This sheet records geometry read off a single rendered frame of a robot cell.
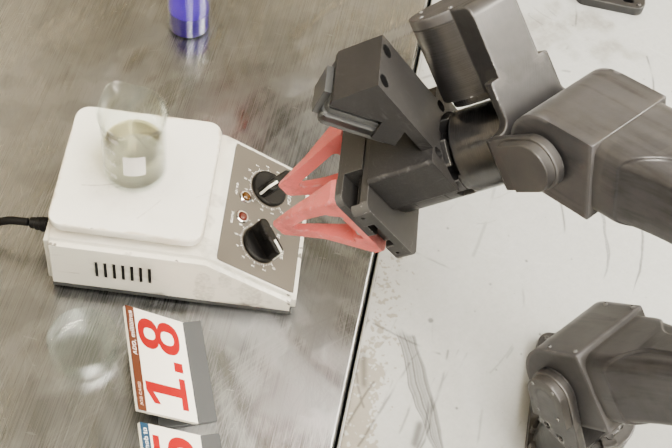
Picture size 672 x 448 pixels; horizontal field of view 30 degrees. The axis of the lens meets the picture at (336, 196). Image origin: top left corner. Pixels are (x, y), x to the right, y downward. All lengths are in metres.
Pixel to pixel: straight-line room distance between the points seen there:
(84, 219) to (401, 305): 0.27
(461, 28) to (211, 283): 0.32
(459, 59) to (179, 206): 0.28
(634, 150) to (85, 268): 0.47
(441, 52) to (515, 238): 0.34
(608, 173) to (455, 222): 0.38
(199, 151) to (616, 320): 0.36
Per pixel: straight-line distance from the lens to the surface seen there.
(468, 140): 0.82
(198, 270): 0.98
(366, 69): 0.79
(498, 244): 1.10
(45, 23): 1.23
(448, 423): 1.00
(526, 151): 0.75
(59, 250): 0.99
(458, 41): 0.80
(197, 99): 1.16
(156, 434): 0.94
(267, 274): 1.00
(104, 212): 0.98
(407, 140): 0.83
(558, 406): 0.88
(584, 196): 0.76
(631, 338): 0.86
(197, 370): 1.00
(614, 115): 0.76
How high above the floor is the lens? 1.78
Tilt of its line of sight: 53 degrees down
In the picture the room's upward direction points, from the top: 9 degrees clockwise
